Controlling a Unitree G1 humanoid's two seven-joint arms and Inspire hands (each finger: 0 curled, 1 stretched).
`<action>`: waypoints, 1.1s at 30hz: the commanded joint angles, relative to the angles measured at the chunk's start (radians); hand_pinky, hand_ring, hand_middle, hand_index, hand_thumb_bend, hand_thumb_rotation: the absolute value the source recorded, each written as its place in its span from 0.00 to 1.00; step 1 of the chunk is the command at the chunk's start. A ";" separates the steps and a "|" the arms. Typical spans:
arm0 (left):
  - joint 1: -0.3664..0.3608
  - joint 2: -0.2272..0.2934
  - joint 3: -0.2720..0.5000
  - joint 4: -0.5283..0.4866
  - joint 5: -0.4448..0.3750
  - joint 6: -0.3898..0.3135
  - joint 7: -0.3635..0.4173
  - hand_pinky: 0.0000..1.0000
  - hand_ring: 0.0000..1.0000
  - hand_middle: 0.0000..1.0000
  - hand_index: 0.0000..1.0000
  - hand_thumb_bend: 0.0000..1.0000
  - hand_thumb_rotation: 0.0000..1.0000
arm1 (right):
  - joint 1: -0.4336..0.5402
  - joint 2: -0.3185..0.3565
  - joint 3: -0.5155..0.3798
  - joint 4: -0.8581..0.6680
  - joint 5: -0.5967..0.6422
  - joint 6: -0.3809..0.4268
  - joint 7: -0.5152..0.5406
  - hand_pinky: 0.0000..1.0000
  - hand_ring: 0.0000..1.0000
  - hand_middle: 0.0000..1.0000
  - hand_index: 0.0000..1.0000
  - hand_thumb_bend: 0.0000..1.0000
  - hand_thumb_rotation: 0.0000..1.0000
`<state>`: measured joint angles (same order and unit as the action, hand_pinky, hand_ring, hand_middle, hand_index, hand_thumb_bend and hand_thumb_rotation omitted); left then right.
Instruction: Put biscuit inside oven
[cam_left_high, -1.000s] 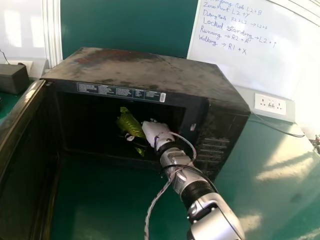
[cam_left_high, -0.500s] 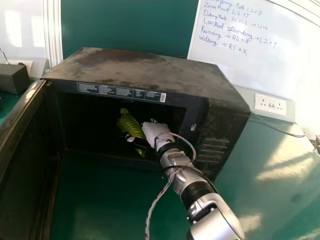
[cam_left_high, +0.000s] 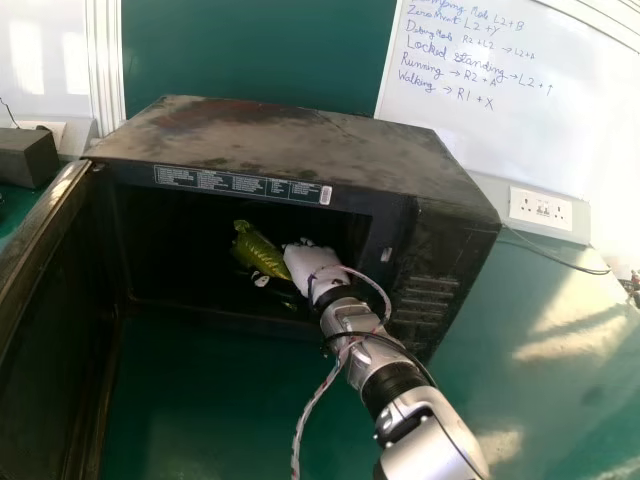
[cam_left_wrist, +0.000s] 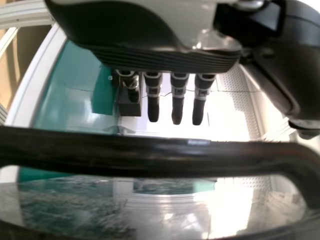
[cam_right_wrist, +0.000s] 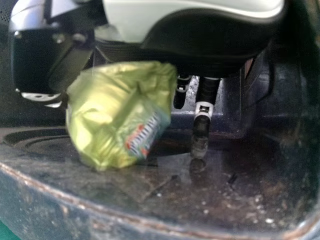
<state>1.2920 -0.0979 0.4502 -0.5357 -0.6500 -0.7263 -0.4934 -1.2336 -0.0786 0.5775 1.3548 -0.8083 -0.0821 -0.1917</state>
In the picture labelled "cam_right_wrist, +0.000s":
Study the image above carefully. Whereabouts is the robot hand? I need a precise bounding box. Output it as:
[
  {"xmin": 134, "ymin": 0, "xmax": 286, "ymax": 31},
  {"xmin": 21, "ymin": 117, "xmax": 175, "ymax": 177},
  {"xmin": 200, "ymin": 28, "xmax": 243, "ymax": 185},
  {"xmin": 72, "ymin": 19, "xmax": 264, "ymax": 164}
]
[{"xmin": 8, "ymin": 0, "xmax": 286, "ymax": 160}]

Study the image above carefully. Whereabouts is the yellow-green biscuit packet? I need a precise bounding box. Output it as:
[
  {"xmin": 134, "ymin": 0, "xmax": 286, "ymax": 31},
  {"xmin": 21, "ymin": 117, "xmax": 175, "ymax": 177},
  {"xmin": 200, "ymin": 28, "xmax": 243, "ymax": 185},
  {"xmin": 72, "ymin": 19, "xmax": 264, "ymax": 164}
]
[{"xmin": 65, "ymin": 60, "xmax": 179, "ymax": 172}]

